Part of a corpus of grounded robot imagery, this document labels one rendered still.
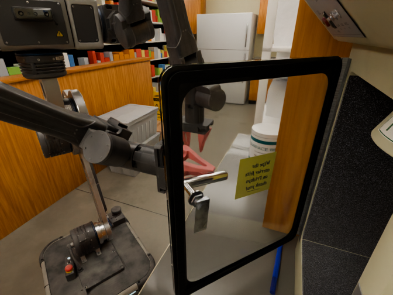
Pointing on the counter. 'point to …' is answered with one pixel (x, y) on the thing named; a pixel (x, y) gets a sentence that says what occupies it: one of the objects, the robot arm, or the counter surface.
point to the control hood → (369, 21)
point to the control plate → (346, 25)
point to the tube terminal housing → (367, 285)
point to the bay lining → (354, 175)
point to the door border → (182, 139)
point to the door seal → (189, 76)
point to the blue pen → (276, 270)
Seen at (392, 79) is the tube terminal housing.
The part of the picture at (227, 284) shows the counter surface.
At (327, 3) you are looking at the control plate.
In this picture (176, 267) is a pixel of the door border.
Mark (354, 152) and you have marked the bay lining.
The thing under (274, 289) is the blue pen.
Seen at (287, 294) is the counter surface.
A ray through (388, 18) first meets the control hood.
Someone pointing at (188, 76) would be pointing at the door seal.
